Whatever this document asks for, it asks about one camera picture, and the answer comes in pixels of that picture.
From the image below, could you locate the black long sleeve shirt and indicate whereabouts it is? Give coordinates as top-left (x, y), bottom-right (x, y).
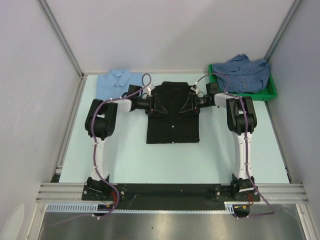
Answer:
top-left (146, 81), bottom-right (200, 144)

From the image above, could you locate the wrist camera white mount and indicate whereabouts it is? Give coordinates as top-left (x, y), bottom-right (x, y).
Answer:
top-left (190, 84), bottom-right (200, 95)
top-left (146, 84), bottom-right (155, 96)

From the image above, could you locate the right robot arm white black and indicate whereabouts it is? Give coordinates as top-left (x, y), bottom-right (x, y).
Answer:
top-left (180, 82), bottom-right (258, 201)

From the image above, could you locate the left aluminium corner post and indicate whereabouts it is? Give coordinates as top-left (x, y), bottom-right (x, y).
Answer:
top-left (36, 0), bottom-right (84, 79)

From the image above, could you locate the purple cable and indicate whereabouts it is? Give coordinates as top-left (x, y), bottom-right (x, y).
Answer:
top-left (193, 71), bottom-right (276, 217)
top-left (48, 72), bottom-right (152, 227)

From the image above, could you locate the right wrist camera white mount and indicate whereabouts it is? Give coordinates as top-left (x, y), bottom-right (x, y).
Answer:
top-left (190, 84), bottom-right (200, 95)

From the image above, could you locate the folded light blue shirt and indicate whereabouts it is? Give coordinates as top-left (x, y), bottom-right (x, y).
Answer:
top-left (96, 69), bottom-right (143, 100)

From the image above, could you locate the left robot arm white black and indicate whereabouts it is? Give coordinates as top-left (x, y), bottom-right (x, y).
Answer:
top-left (84, 84), bottom-right (160, 200)

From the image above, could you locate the right aluminium corner post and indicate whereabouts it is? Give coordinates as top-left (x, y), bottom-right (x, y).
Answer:
top-left (264, 0), bottom-right (303, 62)

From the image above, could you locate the aluminium corner post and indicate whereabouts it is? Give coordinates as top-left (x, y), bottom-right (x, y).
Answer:
top-left (36, 0), bottom-right (84, 79)
top-left (264, 0), bottom-right (303, 62)

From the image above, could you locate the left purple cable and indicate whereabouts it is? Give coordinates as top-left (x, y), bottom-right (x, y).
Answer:
top-left (48, 72), bottom-right (152, 227)

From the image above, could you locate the blue checkered shirt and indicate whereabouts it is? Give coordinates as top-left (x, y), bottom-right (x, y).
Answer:
top-left (211, 54), bottom-right (271, 94)

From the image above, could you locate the white slotted cable duct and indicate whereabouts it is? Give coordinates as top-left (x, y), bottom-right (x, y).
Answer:
top-left (46, 203), bottom-right (98, 213)

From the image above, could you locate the aluminium frame rail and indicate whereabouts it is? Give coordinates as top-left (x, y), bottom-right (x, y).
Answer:
top-left (35, 183), bottom-right (309, 204)

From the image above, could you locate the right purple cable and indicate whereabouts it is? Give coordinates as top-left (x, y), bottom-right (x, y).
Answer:
top-left (193, 71), bottom-right (276, 217)

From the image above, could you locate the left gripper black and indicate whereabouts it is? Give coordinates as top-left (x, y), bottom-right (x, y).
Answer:
top-left (135, 93), bottom-right (167, 117)

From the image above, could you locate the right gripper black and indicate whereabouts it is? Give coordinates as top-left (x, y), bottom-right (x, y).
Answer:
top-left (180, 92), bottom-right (213, 117)

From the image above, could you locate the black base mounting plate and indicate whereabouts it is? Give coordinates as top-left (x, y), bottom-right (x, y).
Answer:
top-left (81, 183), bottom-right (262, 211)

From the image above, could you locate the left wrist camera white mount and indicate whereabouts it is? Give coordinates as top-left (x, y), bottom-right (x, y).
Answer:
top-left (146, 84), bottom-right (155, 96)

